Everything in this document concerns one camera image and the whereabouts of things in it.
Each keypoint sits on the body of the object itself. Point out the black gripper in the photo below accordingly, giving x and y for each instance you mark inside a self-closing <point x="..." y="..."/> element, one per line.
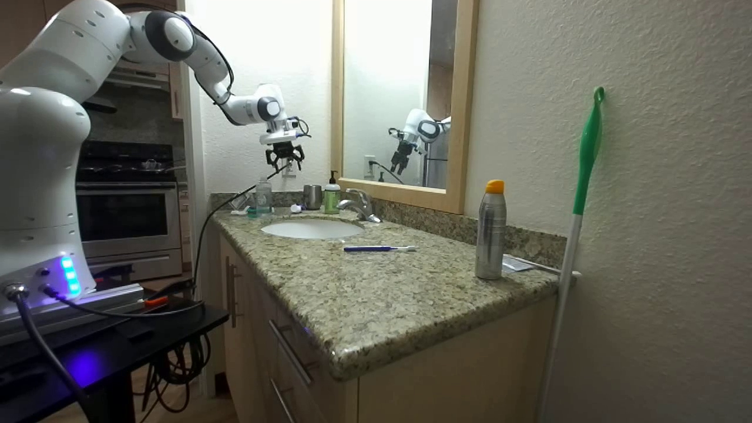
<point x="284" y="149"/>

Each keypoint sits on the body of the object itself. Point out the green toothpaste tube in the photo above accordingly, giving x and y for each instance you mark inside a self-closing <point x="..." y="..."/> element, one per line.
<point x="251" y="212"/>

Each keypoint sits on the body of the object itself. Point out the stainless steel cup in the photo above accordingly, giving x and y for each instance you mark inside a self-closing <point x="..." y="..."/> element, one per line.
<point x="310" y="198"/>

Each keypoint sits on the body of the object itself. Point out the green soap pump bottle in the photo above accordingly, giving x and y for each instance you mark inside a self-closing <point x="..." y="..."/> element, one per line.
<point x="331" y="198"/>

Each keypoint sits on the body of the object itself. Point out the white oval sink basin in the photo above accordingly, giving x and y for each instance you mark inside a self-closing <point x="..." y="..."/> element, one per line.
<point x="310" y="229"/>

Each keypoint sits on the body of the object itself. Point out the chrome sink faucet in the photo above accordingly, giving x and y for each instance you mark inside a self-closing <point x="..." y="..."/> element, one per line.
<point x="359" y="206"/>

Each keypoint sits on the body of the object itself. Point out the blue toothbrush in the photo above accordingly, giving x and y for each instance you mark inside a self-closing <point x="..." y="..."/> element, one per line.
<point x="372" y="248"/>

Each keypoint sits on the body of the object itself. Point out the stainless steel oven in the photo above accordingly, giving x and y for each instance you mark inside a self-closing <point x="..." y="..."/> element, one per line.
<point x="126" y="214"/>

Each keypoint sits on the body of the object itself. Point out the range hood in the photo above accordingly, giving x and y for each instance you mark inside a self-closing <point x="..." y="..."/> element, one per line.
<point x="133" y="78"/>

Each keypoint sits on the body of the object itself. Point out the silver spray can orange cap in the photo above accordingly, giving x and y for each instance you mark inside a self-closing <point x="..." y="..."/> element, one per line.
<point x="490" y="235"/>

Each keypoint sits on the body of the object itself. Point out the white paper packet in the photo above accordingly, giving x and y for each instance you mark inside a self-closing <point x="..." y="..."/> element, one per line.
<point x="518" y="264"/>

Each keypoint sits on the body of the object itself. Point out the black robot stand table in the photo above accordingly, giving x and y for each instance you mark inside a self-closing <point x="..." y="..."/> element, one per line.
<point x="95" y="359"/>

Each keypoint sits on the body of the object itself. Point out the light wood vanity cabinet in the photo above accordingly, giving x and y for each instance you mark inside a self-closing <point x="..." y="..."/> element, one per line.
<point x="460" y="376"/>

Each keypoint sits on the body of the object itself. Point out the white wall outlet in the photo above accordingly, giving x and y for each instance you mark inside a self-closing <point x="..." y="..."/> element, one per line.
<point x="289" y="170"/>

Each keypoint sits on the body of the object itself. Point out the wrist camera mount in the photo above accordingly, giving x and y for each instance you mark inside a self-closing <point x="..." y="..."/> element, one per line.
<point x="283" y="129"/>

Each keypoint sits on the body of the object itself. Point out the wooden framed wall mirror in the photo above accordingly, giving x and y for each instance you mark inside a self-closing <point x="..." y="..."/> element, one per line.
<point x="464" y="101"/>

